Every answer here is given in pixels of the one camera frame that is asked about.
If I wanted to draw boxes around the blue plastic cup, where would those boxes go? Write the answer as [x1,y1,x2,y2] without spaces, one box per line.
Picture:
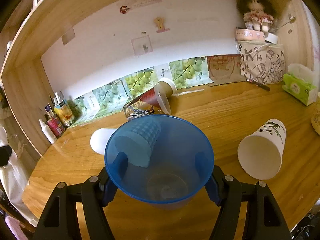
[105,115,214,206]

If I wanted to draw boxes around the white paper cup bamboo print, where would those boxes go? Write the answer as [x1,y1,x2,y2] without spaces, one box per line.
[238,119,286,180]

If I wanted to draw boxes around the checkered paper cup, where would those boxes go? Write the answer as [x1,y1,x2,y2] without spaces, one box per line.
[113,116,161,168]

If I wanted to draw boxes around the red patterned paper cup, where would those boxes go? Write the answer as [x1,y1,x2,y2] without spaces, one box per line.
[123,83,171,120]

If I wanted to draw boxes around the brown lidded coffee cup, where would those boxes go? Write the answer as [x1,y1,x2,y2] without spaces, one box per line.
[158,77,177,98]

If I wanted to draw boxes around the white lace cloth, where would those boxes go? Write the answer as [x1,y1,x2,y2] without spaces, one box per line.
[1,116,40,226]

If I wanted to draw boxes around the white spray bottle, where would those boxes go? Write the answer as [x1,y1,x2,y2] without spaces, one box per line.
[39,119,57,144]

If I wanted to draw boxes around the pink tube bottle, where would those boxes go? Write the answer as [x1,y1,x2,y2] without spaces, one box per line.
[47,116,65,138]

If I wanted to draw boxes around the yellow printed can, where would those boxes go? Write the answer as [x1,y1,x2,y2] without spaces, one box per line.
[54,91,74,127]

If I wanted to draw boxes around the wooden bookshelf unit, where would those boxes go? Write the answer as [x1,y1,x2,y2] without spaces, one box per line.
[1,0,313,155]

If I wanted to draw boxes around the grape picture cards strip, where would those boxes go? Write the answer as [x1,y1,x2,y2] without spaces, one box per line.
[68,56,212,126]

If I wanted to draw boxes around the dark pen on desk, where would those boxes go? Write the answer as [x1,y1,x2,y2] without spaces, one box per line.
[246,79,270,91]

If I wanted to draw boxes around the green tissue pack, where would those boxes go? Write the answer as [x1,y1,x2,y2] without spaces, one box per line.
[283,63,317,106]

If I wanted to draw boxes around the printed canvas bag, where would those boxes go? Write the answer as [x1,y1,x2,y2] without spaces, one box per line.
[237,41,285,85]

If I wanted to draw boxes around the brown cardboard card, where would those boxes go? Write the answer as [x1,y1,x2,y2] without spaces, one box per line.
[207,54,245,86]

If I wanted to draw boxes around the pink round tin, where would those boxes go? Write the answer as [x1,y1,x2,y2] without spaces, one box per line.
[236,29,265,42]

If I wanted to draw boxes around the brown haired rag doll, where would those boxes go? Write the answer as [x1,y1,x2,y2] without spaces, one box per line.
[236,0,276,36]

